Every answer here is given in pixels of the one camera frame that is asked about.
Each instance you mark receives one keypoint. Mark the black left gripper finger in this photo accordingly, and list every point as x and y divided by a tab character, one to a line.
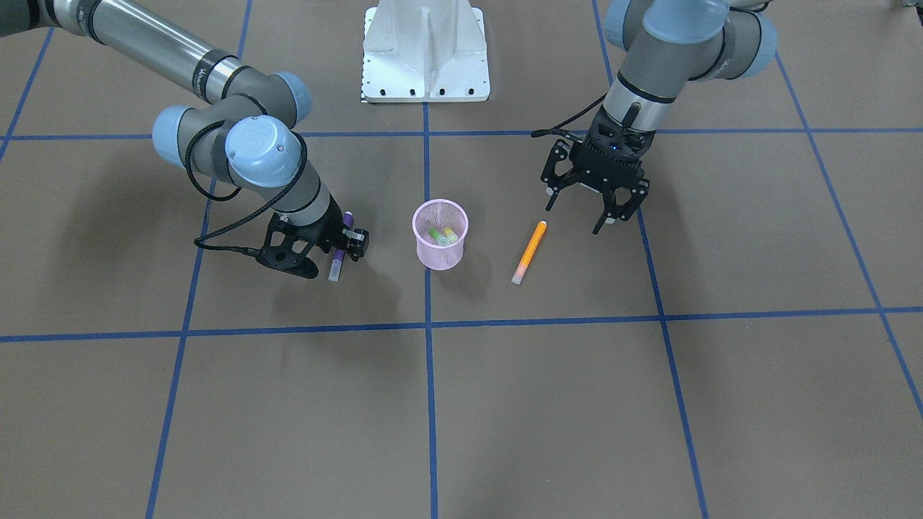
556	182
614	211

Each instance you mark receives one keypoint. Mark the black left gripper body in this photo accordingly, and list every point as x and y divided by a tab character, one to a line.
559	160

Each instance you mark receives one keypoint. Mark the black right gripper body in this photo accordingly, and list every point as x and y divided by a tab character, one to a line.
329	223

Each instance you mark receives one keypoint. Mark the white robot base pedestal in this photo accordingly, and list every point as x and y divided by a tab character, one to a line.
424	52

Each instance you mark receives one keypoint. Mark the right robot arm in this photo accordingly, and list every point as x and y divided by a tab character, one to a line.
241	139

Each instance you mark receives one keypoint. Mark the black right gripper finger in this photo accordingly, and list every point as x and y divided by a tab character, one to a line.
356	242
285	250

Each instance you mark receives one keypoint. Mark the purple marker pen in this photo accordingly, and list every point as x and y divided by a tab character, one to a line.
338	257

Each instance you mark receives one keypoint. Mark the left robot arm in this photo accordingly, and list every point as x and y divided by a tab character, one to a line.
667	44

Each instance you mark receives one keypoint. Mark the orange marker pen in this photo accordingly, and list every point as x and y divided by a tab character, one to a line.
525	261

